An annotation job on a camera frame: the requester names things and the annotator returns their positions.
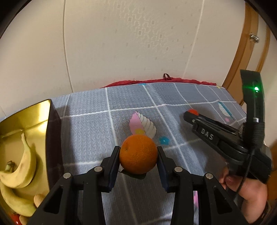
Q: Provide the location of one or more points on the metal door knob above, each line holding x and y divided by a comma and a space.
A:
254, 37

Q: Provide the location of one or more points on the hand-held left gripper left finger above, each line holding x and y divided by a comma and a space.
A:
113, 167

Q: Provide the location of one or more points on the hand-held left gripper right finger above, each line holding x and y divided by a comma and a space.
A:
162, 169

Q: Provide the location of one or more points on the red cloth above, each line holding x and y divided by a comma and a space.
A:
134, 82

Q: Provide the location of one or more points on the grey checked printed blanket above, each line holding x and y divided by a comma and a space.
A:
90, 121

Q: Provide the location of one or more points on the orange with green leaf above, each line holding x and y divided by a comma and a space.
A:
138, 154

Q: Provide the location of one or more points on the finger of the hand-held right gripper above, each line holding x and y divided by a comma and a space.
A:
220, 125
204, 132

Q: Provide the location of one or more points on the gold tin box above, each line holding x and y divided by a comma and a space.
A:
53, 138

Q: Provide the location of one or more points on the person's right hand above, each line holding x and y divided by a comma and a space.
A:
248, 194

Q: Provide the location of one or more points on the wooden door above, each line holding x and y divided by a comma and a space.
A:
240, 65

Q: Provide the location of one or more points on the yellow banana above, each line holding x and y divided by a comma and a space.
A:
27, 164
15, 202

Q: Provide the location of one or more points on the red tomato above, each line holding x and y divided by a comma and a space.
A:
15, 218
193, 111

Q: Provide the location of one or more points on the beige round fruit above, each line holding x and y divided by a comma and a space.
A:
23, 220
39, 200

